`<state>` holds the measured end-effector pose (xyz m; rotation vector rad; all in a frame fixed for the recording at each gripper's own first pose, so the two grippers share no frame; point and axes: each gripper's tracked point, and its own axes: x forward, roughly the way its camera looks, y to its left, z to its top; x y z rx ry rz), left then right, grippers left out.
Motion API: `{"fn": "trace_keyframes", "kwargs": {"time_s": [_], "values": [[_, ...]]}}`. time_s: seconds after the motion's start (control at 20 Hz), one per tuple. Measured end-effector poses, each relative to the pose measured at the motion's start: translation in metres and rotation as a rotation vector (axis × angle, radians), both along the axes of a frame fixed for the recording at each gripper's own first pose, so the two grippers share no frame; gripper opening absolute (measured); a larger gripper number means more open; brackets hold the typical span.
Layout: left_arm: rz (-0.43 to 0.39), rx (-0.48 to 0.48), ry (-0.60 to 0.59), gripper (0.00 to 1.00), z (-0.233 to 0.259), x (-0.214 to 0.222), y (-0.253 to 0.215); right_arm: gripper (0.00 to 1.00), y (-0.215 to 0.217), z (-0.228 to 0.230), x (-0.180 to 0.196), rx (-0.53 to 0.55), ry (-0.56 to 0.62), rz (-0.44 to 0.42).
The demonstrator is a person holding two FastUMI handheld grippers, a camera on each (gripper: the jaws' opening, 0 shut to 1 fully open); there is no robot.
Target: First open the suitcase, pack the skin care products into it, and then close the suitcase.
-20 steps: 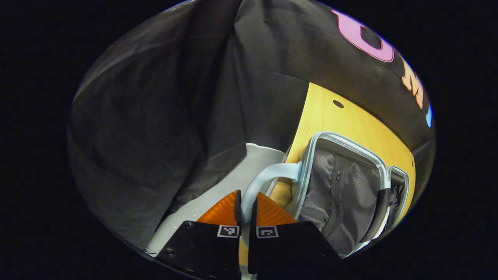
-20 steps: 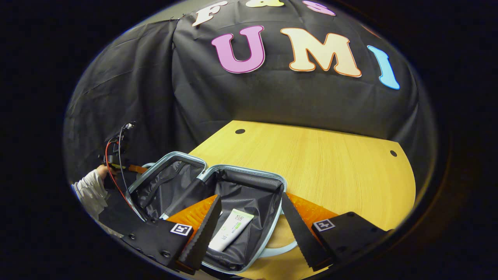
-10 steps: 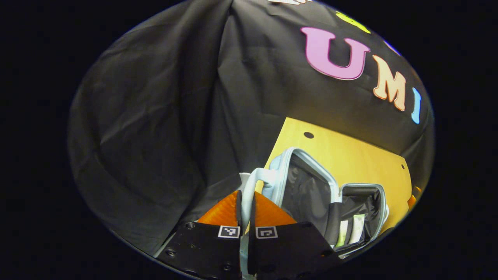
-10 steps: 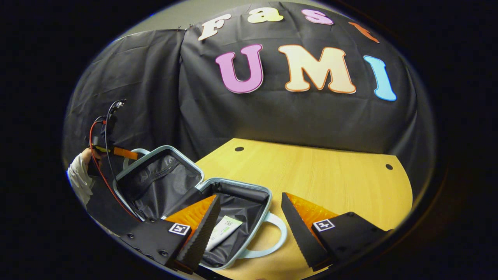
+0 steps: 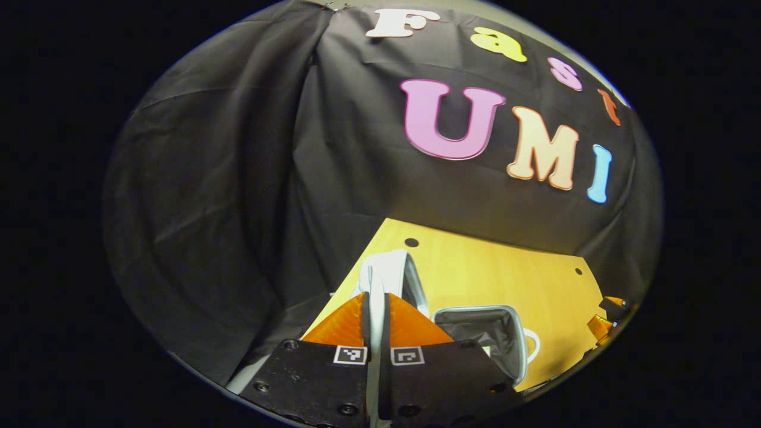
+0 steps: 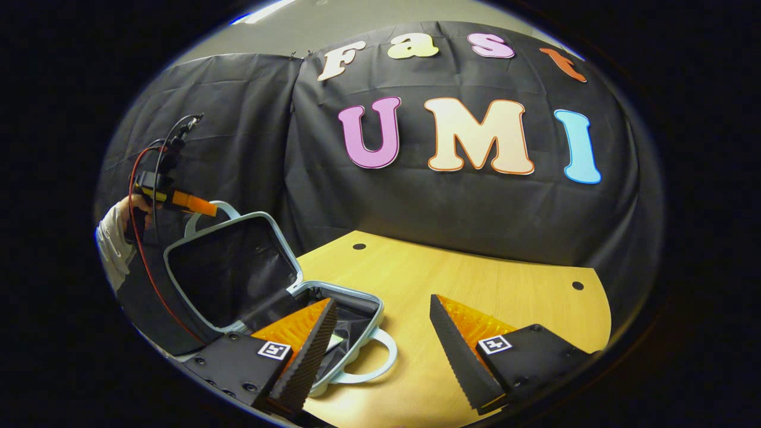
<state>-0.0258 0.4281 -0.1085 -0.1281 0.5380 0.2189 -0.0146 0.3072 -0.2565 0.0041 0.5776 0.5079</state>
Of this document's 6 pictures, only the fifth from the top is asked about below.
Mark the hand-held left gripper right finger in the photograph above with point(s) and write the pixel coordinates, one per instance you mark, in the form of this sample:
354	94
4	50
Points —
384	386

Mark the black backdrop cloth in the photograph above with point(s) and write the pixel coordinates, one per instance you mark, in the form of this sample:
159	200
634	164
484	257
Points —
226	208

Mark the light blue suitcase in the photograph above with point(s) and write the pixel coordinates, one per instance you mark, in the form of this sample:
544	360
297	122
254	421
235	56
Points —
392	273

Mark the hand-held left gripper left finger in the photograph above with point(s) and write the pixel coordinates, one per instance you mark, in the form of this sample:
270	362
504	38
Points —
365	327

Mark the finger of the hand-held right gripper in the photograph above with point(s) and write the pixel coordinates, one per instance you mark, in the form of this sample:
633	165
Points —
598	328
612	307

